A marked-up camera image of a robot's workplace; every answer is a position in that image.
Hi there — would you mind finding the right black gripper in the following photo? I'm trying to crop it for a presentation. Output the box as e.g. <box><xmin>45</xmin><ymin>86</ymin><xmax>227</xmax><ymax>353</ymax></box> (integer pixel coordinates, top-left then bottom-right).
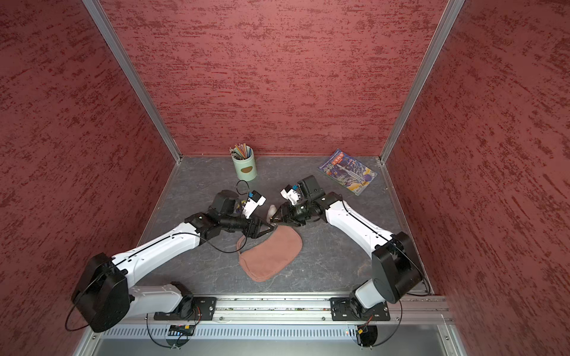
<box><xmin>271</xmin><ymin>198</ymin><xmax>315</xmax><ymax>226</ymax></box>

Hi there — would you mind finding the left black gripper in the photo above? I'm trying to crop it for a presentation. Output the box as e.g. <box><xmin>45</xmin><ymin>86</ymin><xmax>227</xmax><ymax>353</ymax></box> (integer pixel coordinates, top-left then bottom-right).
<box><xmin>220</xmin><ymin>210</ymin><xmax>275</xmax><ymax>239</ymax></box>

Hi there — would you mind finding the white plush keychain decoration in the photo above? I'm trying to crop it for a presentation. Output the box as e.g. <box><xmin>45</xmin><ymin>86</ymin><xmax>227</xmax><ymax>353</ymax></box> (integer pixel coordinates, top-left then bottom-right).
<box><xmin>267</xmin><ymin>205</ymin><xmax>278</xmax><ymax>223</ymax></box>

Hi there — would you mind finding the pink corduroy shoulder bag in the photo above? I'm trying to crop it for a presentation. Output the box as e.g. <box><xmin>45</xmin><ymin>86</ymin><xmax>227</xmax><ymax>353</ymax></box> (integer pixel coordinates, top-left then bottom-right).
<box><xmin>238</xmin><ymin>225</ymin><xmax>303</xmax><ymax>283</ymax></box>

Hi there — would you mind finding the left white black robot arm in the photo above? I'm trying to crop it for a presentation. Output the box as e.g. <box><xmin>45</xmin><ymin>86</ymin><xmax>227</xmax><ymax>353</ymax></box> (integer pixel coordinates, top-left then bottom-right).
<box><xmin>71</xmin><ymin>213</ymin><xmax>275</xmax><ymax>333</ymax></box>

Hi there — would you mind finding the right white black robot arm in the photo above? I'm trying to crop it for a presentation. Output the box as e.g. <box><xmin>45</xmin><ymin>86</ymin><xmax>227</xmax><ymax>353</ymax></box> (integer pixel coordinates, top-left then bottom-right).
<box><xmin>270</xmin><ymin>193</ymin><xmax>425</xmax><ymax>309</ymax></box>

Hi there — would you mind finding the green pencil cup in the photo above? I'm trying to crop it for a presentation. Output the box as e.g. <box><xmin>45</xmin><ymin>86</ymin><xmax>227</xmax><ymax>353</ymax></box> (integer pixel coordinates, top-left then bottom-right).
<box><xmin>231</xmin><ymin>146</ymin><xmax>258</xmax><ymax>182</ymax></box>

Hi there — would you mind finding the colourful comic book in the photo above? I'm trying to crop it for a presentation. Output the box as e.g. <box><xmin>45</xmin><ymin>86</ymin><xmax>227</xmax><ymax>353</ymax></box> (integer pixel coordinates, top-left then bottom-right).
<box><xmin>319</xmin><ymin>148</ymin><xmax>378</xmax><ymax>196</ymax></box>

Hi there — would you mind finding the coloured pencils bundle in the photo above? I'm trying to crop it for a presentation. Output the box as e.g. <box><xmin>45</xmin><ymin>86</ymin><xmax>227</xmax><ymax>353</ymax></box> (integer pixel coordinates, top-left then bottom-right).
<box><xmin>229</xmin><ymin>143</ymin><xmax>252</xmax><ymax>160</ymax></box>

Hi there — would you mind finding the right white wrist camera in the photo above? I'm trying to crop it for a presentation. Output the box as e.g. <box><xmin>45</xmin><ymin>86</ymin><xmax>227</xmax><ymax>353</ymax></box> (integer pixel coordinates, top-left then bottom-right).
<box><xmin>280</xmin><ymin>185</ymin><xmax>303</xmax><ymax>206</ymax></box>

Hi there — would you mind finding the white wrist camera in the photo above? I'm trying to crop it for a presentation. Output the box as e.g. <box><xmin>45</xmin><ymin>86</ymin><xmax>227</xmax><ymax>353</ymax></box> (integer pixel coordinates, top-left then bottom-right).
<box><xmin>280</xmin><ymin>185</ymin><xmax>303</xmax><ymax>206</ymax></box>
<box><xmin>242</xmin><ymin>191</ymin><xmax>266</xmax><ymax>219</ymax></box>

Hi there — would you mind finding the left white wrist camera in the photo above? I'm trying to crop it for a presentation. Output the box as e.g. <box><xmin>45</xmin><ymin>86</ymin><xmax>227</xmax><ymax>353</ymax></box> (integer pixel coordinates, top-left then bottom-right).
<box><xmin>242</xmin><ymin>191</ymin><xmax>266</xmax><ymax>219</ymax></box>

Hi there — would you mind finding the aluminium front rail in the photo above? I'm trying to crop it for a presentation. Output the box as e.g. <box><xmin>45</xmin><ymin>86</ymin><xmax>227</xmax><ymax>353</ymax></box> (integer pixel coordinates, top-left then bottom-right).
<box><xmin>91</xmin><ymin>292</ymin><xmax>453</xmax><ymax>325</ymax></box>

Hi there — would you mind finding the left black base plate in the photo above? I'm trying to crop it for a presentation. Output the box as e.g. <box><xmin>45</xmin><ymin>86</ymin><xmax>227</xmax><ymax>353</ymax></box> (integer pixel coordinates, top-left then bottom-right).
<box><xmin>153</xmin><ymin>296</ymin><xmax>218</xmax><ymax>322</ymax></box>

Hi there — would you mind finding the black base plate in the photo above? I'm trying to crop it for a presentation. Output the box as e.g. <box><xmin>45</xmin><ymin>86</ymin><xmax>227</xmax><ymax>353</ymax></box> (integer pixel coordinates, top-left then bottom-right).
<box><xmin>153</xmin><ymin>296</ymin><xmax>218</xmax><ymax>322</ymax></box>
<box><xmin>330</xmin><ymin>298</ymin><xmax>390</xmax><ymax>322</ymax></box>

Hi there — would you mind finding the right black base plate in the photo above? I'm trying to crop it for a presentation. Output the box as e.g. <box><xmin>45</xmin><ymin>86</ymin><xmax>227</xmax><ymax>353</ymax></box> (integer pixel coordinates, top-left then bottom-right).
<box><xmin>330</xmin><ymin>298</ymin><xmax>390</xmax><ymax>322</ymax></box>

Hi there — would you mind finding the right aluminium corner post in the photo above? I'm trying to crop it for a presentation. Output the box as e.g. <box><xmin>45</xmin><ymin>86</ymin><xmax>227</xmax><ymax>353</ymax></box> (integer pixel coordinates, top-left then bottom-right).
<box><xmin>379</xmin><ymin>0</ymin><xmax>466</xmax><ymax>166</ymax></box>

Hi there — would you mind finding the aluminium corner post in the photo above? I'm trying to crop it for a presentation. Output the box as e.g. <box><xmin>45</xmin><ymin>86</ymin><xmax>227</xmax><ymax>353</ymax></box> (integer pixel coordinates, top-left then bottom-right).
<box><xmin>83</xmin><ymin>0</ymin><xmax>183</xmax><ymax>164</ymax></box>
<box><xmin>379</xmin><ymin>0</ymin><xmax>466</xmax><ymax>166</ymax></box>

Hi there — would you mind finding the left aluminium corner post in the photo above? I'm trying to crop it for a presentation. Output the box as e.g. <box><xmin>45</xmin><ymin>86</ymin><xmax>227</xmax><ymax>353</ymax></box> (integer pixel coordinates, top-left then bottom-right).
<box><xmin>83</xmin><ymin>0</ymin><xmax>183</xmax><ymax>164</ymax></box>

